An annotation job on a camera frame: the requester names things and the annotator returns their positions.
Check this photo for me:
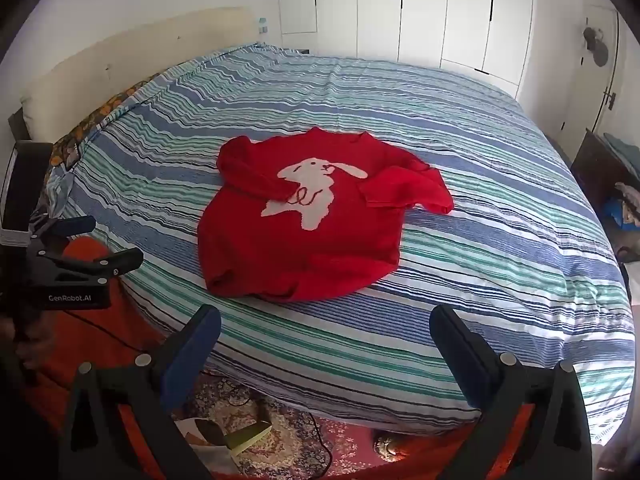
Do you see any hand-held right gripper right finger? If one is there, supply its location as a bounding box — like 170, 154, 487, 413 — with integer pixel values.
429, 304, 593, 480

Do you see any beige headboard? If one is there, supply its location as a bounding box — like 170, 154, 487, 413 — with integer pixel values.
7, 6, 261, 142

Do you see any white door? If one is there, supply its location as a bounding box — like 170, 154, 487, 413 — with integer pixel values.
554, 4, 622, 147

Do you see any yellow green book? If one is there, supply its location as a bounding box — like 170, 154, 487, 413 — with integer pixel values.
227, 420, 274, 457

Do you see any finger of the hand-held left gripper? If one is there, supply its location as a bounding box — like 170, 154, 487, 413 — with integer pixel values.
29, 215, 97, 261
45, 247, 145, 286

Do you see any patterned floral rug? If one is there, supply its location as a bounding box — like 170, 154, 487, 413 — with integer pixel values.
170, 370, 451, 480

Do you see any orange red floor mat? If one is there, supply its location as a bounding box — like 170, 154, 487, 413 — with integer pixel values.
27, 237, 168, 413

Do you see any red sweater with white rabbit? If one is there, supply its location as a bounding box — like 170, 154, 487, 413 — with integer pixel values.
196, 126, 455, 303

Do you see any dark wooden cabinet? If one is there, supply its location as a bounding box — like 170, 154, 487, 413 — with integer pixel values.
570, 129, 640, 222

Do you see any black cable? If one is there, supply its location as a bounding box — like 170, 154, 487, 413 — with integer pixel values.
60, 307, 168, 361

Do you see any white paper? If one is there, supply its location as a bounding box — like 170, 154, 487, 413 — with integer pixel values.
177, 416, 237, 480

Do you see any person's left hand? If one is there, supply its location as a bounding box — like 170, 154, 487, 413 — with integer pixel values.
0, 307, 58, 386

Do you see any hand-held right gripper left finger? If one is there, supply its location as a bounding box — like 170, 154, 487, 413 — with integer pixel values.
59, 304, 222, 480

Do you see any pile of clothes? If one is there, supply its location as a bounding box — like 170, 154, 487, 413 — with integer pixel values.
599, 132, 640, 233

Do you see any blue green striped bedspread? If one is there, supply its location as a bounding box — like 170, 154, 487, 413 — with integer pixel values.
47, 42, 636, 443

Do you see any white wardrobe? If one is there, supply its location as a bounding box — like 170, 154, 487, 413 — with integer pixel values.
275, 0, 540, 106

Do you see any mottled brown object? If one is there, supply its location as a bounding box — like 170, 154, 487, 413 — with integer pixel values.
372, 432, 409, 462

